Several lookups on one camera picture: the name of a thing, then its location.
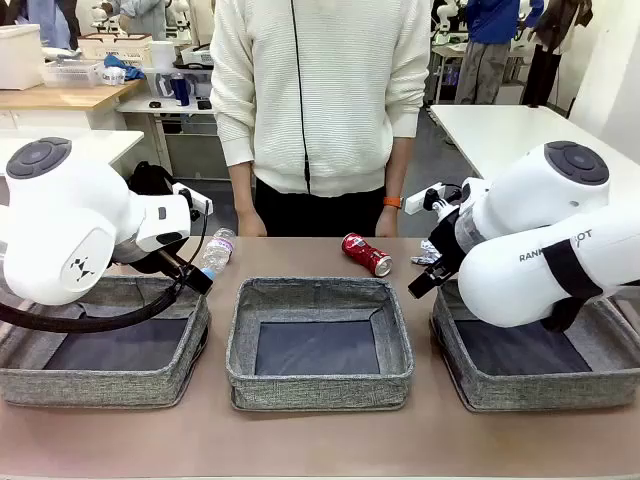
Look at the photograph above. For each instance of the white cylindrical container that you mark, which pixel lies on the white cylindrical container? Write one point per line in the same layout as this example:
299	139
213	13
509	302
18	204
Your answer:
162	55

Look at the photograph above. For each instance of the person in dark coat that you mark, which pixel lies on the person in dark coat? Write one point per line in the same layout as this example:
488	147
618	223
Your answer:
550	65

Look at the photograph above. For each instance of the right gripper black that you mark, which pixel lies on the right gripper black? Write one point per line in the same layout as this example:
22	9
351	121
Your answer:
447	245

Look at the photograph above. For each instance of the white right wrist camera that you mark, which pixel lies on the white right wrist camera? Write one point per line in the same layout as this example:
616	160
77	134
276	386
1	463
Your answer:
420	201

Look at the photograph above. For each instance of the person in white sweater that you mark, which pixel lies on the person in white sweater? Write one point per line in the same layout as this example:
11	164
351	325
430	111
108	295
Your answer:
320	100

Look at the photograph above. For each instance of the person's right hand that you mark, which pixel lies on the person's right hand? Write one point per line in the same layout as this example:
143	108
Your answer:
251	225

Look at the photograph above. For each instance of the beige plastic crate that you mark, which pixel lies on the beige plastic crate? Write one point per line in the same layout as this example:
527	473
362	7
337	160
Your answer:
115	49

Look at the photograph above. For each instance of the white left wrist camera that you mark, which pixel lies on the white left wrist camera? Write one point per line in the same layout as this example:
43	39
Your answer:
197	199

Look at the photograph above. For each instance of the blue cloth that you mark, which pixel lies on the blue cloth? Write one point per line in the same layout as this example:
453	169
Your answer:
127	67

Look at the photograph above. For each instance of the white storage box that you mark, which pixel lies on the white storage box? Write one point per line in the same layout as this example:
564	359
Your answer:
20	57

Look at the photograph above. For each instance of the black backpack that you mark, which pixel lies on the black backpack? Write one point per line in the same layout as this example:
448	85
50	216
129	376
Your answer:
150	182

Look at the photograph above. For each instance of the clear plastic basket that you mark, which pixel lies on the clear plastic basket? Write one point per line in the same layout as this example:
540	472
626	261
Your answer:
70	74

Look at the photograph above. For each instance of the person in blue jacket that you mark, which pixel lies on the person in blue jacket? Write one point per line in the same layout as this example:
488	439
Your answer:
490	30

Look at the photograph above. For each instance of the person's right forearm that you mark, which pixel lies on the person's right forearm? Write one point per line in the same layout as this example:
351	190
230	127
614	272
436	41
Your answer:
241	185

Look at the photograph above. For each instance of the white shelf desk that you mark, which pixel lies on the white shelf desk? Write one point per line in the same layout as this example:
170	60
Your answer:
190	145

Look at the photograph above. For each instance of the person's left hand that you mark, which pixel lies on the person's left hand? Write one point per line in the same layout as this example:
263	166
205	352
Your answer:
387	222

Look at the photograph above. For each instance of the person in light blue shirt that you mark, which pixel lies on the person in light blue shirt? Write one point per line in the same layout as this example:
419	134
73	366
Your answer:
50	20

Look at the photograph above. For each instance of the orange wrist watch band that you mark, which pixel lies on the orange wrist watch band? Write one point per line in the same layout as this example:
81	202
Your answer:
393	202

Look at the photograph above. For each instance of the clear plastic bottle blue cap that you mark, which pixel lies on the clear plastic bottle blue cap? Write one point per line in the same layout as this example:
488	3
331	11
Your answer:
219	250

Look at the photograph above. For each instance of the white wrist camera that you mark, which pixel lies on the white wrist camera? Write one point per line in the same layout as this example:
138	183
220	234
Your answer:
197	199
420	201

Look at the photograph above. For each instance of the dark blue bottle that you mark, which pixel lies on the dark blue bottle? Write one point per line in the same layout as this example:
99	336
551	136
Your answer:
180	90

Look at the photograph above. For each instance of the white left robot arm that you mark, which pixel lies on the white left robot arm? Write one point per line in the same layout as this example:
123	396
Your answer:
65	220

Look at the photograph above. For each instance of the small white table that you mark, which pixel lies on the small white table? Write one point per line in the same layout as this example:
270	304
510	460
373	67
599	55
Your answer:
100	142

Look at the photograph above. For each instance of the grey fabric basket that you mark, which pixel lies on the grey fabric basket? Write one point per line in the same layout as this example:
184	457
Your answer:
320	390
100	387
540	392

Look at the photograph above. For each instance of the person's left forearm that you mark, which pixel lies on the person's left forearm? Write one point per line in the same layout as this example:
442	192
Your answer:
395	170

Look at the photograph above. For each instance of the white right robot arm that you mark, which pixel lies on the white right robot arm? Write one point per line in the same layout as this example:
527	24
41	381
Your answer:
540	210

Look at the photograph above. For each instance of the wooden top table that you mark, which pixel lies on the wooden top table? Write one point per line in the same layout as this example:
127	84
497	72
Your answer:
60	97

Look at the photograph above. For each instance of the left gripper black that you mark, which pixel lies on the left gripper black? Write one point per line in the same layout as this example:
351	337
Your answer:
197	285

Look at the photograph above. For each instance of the crushed red soda can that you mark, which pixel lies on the crushed red soda can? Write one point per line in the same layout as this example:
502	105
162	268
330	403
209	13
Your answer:
365	254

